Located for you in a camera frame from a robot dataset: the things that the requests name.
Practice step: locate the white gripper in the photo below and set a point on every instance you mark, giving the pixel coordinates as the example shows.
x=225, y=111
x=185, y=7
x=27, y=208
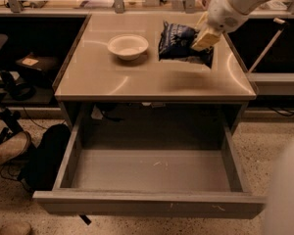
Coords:
x=222, y=16

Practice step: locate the blue chip bag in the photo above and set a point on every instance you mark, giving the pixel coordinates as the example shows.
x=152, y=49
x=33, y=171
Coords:
x=175, y=44

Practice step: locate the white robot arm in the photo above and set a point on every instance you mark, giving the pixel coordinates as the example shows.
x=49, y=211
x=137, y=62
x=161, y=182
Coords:
x=245, y=7

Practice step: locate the grey cabinet with beige top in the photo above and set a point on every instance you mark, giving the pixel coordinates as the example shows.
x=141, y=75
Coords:
x=94, y=75

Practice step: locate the open grey top drawer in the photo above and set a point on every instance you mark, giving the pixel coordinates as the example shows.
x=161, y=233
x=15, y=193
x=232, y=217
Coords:
x=174, y=161

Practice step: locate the white bowl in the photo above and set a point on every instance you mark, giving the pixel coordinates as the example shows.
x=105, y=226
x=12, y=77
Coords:
x=127, y=47

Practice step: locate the black box with label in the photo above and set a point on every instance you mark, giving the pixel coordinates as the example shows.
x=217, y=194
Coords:
x=38, y=67

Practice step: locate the black headphones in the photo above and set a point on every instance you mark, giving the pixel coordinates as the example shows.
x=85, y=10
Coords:
x=18, y=91

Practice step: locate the black backpack on floor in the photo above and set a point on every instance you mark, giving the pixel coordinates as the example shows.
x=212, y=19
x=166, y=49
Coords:
x=40, y=172

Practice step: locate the tan shoe upper left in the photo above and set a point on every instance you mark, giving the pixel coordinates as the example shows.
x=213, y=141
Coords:
x=14, y=147

